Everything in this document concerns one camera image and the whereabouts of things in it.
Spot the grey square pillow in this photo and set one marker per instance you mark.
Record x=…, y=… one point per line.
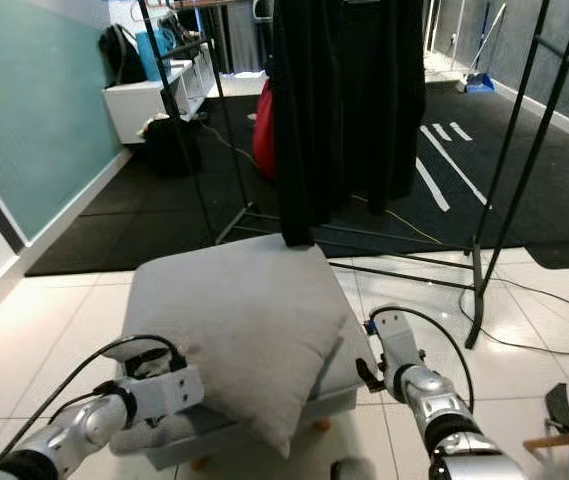
x=244, y=330

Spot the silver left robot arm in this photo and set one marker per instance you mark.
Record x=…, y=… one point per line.
x=84, y=428

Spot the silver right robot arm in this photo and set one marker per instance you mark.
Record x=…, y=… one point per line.
x=436, y=396

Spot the black seat wooden chair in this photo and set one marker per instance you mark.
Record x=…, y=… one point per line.
x=560, y=410

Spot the black metal clothes rack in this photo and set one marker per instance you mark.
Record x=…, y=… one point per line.
x=478, y=290

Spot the black floor bag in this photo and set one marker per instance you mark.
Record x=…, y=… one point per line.
x=170, y=147

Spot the black floor mat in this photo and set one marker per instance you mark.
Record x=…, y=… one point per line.
x=544, y=190

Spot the red bag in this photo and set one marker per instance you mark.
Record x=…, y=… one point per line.
x=265, y=130

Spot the white low shelf bench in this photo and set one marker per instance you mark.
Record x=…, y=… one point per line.
x=136, y=105

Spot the long black hanging garment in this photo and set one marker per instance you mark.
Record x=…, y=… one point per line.
x=299, y=120

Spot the short black hanging garment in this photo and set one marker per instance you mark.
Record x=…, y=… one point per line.
x=384, y=100

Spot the blue tote bag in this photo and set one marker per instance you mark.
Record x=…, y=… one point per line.
x=154, y=55

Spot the black backpack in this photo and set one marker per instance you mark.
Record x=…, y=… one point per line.
x=121, y=55

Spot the blue dustpan with broom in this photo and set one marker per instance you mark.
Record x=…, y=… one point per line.
x=479, y=82

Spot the grey hanging cloth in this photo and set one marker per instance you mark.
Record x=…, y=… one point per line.
x=246, y=40

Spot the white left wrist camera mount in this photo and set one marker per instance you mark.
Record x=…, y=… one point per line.
x=174, y=390

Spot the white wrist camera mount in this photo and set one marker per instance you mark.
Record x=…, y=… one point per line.
x=399, y=340
x=174, y=390

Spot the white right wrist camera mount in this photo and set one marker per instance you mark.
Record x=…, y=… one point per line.
x=399, y=340

